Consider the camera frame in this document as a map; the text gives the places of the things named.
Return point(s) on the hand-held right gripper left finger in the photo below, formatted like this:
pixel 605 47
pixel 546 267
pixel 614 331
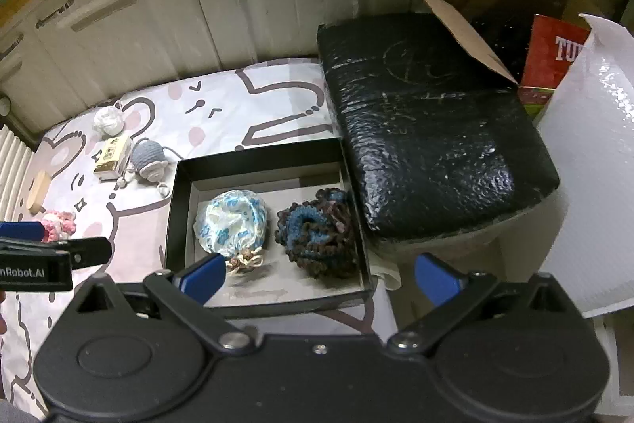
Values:
pixel 202 275

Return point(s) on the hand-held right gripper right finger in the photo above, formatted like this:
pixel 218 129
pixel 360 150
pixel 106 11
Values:
pixel 437 278

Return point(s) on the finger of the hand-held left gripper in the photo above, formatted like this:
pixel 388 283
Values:
pixel 20 230
pixel 74 250

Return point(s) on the pink crochet toy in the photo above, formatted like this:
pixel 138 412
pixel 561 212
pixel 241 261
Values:
pixel 58 225

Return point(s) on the wooden block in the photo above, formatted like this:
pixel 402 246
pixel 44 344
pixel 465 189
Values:
pixel 37 192

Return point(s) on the black cardboard box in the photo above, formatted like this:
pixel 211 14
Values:
pixel 275 294

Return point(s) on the grey crochet mouse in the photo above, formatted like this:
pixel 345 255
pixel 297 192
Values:
pixel 147 158

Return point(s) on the blue white floral pouch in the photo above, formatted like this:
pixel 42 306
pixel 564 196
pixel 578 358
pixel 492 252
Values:
pixel 230 225

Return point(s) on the white ribbed radiator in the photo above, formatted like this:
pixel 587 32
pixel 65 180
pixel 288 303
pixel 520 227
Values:
pixel 12 165

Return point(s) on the small yellow carton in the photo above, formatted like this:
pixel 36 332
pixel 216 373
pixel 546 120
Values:
pixel 111 155

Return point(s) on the dark crochet scrunchie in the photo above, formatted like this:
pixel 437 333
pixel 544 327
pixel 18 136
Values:
pixel 314 234

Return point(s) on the round white knob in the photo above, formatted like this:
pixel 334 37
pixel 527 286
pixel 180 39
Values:
pixel 3 106

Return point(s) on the white yarn ball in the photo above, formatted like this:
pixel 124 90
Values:
pixel 108 120

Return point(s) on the black leather stool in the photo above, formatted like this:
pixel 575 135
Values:
pixel 426 125

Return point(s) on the bunny printed mat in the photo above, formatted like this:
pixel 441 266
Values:
pixel 237 101

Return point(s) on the white bubble wrap roll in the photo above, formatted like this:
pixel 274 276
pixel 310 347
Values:
pixel 589 155

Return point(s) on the red carton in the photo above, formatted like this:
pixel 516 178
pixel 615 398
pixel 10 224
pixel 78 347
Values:
pixel 547 66

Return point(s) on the brown cardboard flap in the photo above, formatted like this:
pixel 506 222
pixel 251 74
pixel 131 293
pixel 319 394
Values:
pixel 465 31

